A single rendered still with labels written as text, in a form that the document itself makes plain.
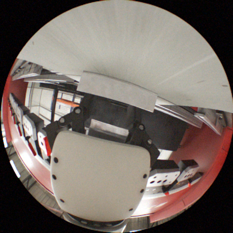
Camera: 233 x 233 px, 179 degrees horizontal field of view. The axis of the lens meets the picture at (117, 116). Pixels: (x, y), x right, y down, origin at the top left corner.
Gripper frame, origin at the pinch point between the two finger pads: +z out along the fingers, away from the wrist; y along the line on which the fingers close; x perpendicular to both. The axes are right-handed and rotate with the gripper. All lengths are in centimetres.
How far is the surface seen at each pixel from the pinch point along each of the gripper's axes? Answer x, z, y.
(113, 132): -10.5, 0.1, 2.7
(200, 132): -15, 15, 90
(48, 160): -15.5, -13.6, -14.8
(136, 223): -259, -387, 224
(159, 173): -10.0, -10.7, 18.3
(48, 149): -13.3, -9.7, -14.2
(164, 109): -16.9, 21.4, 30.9
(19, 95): -80, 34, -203
